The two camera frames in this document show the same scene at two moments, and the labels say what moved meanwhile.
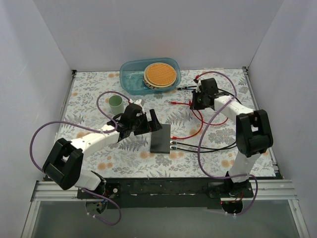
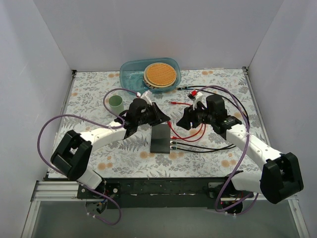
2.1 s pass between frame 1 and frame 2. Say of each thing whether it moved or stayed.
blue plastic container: stayed
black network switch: stayed
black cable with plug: stayed
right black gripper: moved
